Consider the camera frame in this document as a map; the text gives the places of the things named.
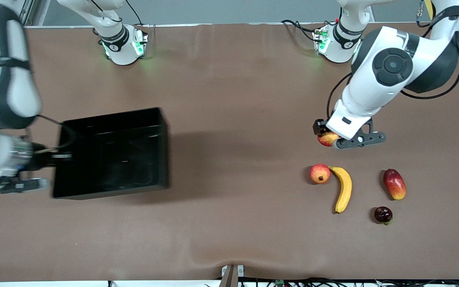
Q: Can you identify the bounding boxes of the brown table cover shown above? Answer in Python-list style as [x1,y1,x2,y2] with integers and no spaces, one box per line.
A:
[0,23,459,282]

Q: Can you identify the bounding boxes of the red yellow mango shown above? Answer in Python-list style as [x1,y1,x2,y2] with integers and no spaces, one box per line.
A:
[383,169,407,201]

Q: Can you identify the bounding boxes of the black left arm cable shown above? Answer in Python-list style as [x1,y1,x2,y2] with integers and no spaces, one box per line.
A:
[326,0,459,119]

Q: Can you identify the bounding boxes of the black base cable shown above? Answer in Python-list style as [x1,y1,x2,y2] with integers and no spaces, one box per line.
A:
[280,19,326,42]
[124,0,143,26]

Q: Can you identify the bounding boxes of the red pomegranate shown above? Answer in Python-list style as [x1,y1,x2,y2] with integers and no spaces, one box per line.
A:
[310,163,331,185]

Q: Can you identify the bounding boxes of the aluminium frame profile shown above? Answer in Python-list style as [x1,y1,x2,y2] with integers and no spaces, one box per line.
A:
[18,0,35,26]

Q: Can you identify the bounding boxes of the black left base cable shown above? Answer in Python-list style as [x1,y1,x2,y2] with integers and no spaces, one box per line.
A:
[280,19,326,42]

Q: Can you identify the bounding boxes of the black plastic box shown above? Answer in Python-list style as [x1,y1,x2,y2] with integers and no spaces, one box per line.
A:
[52,107,170,200]

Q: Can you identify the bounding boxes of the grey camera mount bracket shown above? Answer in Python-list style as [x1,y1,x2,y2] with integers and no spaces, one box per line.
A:
[221,264,245,287]

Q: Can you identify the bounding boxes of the yellow banana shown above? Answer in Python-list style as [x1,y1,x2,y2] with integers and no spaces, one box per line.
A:
[328,166,353,214]

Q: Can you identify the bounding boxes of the red yellow apple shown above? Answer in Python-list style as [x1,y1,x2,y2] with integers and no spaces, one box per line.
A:
[317,131,341,147]

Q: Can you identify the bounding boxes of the black right base cable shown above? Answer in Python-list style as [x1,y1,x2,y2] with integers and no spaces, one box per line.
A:
[124,0,143,26]

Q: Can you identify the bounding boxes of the dark purple mangosteen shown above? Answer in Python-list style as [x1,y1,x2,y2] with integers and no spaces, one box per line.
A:
[374,206,393,226]

